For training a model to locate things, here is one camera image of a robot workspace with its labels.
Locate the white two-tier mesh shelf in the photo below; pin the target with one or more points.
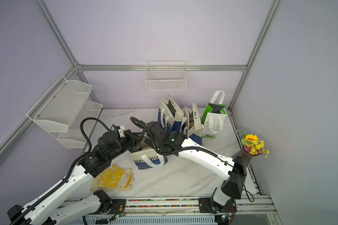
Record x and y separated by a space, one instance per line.
60 111

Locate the green white takeout bag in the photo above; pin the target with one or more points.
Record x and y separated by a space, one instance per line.
214 115

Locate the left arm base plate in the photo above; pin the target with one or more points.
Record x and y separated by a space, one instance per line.
112 207

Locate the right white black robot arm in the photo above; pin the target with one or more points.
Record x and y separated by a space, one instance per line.
231 170

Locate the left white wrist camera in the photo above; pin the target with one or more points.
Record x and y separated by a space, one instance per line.
120 130

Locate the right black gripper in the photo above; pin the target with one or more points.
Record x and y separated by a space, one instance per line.
152 143

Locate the blue beige tote bag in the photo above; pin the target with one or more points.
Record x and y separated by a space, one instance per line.
191 124
170 116
146 157

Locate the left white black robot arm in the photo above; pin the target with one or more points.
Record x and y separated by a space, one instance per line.
47 210

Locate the sunflower bouquet in vase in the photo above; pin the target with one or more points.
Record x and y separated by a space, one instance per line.
251 146

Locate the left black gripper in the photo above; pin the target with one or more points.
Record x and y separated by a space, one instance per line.
135 141

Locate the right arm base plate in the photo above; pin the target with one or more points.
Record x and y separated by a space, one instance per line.
207 205

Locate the front aluminium rail beam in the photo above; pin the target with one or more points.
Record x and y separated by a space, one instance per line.
180 211

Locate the aluminium frame rails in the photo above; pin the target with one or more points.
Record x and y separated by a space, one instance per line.
127 57

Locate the white wire wall basket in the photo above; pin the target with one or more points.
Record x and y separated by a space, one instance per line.
166 76

